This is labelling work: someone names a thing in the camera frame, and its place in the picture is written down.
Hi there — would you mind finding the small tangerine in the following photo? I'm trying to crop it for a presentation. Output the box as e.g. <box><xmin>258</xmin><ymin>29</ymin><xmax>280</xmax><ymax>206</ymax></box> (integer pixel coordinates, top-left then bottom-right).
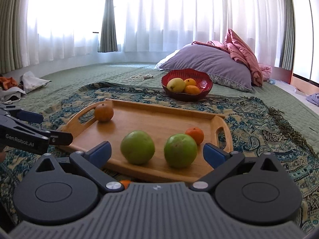
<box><xmin>120</xmin><ymin>180</ymin><xmax>131</xmax><ymax>189</ymax></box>
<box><xmin>185</xmin><ymin>127</ymin><xmax>204</xmax><ymax>145</ymax></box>

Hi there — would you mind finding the green apple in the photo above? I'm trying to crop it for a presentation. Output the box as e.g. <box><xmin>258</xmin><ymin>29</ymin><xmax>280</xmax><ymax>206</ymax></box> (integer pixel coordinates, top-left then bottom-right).
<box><xmin>164</xmin><ymin>133</ymin><xmax>197</xmax><ymax>168</ymax></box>
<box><xmin>120</xmin><ymin>131</ymin><xmax>155</xmax><ymax>165</ymax></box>

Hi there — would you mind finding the large dull orange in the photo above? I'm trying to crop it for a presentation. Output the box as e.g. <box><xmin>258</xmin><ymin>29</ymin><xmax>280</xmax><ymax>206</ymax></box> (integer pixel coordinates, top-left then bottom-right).
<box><xmin>94</xmin><ymin>103</ymin><xmax>114</xmax><ymax>122</ymax></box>

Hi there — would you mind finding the white paper bag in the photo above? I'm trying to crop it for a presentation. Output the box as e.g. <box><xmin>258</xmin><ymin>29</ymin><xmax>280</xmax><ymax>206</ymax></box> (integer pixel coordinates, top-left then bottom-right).
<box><xmin>20</xmin><ymin>71</ymin><xmax>50</xmax><ymax>93</ymax></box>

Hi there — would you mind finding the orange cloth at left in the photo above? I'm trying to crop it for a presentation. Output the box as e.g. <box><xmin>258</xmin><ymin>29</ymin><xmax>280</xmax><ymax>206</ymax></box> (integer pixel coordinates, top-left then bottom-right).
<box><xmin>0</xmin><ymin>77</ymin><xmax>18</xmax><ymax>90</ymax></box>

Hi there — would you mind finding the blue paisley throw cloth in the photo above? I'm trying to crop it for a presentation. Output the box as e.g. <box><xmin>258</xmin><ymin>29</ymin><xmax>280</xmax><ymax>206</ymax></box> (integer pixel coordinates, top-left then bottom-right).
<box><xmin>0</xmin><ymin>81</ymin><xmax>319</xmax><ymax>232</ymax></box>

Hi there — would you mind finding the wooden serving tray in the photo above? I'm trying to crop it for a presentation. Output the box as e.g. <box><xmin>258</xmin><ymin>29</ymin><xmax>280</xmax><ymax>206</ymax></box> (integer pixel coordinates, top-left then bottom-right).
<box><xmin>61</xmin><ymin>99</ymin><xmax>233</xmax><ymax>183</ymax></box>

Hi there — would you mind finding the orange fruit in bowl front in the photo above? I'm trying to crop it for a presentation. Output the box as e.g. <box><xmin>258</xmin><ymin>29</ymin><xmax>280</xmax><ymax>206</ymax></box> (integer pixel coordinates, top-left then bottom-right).
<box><xmin>184</xmin><ymin>85</ymin><xmax>202</xmax><ymax>95</ymax></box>

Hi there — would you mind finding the orange fruit in bowl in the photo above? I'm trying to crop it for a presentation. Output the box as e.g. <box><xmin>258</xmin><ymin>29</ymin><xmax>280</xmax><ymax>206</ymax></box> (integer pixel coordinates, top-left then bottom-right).
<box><xmin>184</xmin><ymin>85</ymin><xmax>202</xmax><ymax>95</ymax></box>
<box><xmin>184</xmin><ymin>78</ymin><xmax>197</xmax><ymax>86</ymax></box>

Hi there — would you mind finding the red fruit bowl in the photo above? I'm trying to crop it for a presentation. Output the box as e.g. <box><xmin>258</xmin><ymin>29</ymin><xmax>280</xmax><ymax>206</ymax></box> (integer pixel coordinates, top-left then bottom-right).
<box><xmin>161</xmin><ymin>69</ymin><xmax>213</xmax><ymax>101</ymax></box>

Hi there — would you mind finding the orange fruit in bowl back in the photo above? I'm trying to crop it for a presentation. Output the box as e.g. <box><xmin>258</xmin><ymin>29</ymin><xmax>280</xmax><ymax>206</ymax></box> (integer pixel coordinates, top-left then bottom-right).
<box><xmin>184</xmin><ymin>78</ymin><xmax>197</xmax><ymax>86</ymax></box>

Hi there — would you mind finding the yellow mango in bowl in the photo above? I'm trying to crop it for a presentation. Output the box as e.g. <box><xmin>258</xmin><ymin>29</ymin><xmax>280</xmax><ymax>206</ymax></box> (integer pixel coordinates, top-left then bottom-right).
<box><xmin>166</xmin><ymin>78</ymin><xmax>185</xmax><ymax>93</ymax></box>

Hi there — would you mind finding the purple pillow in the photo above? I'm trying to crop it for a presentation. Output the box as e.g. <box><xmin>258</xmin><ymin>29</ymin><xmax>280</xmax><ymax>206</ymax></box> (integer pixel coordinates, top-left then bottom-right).
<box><xmin>155</xmin><ymin>44</ymin><xmax>252</xmax><ymax>92</ymax></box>

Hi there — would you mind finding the green quilted bedspread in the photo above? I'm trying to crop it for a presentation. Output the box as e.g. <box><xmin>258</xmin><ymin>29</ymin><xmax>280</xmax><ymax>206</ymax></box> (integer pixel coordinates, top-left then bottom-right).
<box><xmin>17</xmin><ymin>64</ymin><xmax>318</xmax><ymax>151</ymax></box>

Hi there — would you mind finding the white sheer curtain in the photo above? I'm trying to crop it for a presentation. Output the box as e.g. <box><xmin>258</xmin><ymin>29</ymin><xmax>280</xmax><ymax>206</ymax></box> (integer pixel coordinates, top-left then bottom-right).
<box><xmin>27</xmin><ymin>0</ymin><xmax>284</xmax><ymax>66</ymax></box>

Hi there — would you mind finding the green curtain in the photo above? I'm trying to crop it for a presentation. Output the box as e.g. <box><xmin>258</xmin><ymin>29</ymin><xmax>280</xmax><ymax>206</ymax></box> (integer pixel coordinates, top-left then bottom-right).
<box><xmin>98</xmin><ymin>0</ymin><xmax>118</xmax><ymax>53</ymax></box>
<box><xmin>280</xmin><ymin>0</ymin><xmax>296</xmax><ymax>72</ymax></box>
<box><xmin>1</xmin><ymin>0</ymin><xmax>30</xmax><ymax>74</ymax></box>

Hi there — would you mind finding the pink crumpled blanket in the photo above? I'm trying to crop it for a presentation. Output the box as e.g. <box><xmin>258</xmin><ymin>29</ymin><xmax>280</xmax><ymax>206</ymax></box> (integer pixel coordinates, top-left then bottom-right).
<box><xmin>191</xmin><ymin>29</ymin><xmax>271</xmax><ymax>87</ymax></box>

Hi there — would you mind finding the lavender cloth on floor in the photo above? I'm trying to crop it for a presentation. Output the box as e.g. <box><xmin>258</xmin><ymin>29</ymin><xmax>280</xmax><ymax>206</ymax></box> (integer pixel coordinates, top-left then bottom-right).
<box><xmin>306</xmin><ymin>93</ymin><xmax>319</xmax><ymax>106</ymax></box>

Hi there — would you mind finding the green curtain far left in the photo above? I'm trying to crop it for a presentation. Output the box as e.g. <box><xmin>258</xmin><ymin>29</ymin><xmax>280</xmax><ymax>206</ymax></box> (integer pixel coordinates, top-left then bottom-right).
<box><xmin>1</xmin><ymin>0</ymin><xmax>30</xmax><ymax>74</ymax></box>

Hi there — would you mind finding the green curtain right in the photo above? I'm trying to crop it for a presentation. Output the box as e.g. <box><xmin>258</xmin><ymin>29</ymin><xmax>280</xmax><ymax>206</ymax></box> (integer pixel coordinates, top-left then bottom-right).
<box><xmin>280</xmin><ymin>0</ymin><xmax>296</xmax><ymax>72</ymax></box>

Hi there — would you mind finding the small cord on bed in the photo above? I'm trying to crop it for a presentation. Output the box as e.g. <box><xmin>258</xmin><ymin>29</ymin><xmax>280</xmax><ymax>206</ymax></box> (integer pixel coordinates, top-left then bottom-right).
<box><xmin>128</xmin><ymin>74</ymin><xmax>154</xmax><ymax>82</ymax></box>

